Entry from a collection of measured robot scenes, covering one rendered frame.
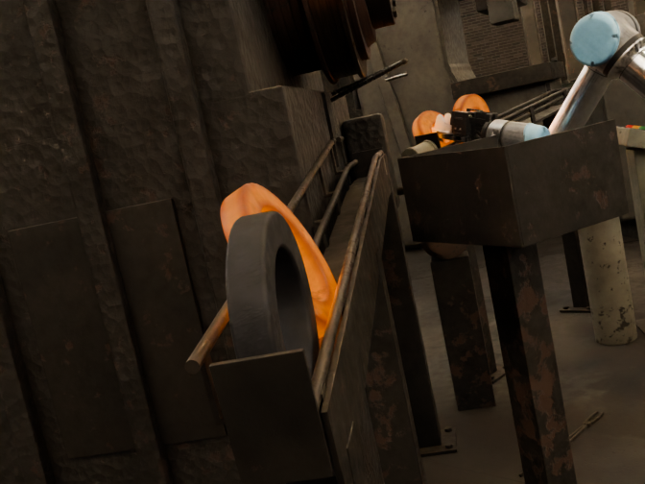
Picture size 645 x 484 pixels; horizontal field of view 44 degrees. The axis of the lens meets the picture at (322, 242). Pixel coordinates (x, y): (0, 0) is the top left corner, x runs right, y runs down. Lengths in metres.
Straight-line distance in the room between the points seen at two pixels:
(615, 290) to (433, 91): 2.25
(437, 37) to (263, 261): 3.85
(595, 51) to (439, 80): 2.55
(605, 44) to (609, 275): 0.78
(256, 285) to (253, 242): 0.04
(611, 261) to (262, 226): 1.86
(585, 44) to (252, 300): 1.43
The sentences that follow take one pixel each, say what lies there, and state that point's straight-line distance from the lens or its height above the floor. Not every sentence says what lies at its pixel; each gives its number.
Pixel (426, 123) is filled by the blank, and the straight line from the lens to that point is 2.24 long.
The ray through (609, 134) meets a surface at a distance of 1.20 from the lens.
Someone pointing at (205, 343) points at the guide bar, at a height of 0.64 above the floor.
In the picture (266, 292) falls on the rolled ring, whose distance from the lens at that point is 0.60.
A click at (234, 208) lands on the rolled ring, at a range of 0.82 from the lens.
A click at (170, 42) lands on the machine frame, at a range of 1.30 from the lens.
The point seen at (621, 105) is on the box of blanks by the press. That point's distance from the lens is 3.78.
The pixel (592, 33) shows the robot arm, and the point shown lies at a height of 0.88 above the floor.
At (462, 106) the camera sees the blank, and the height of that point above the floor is 0.77.
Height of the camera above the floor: 0.79
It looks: 8 degrees down
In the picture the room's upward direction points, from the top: 12 degrees counter-clockwise
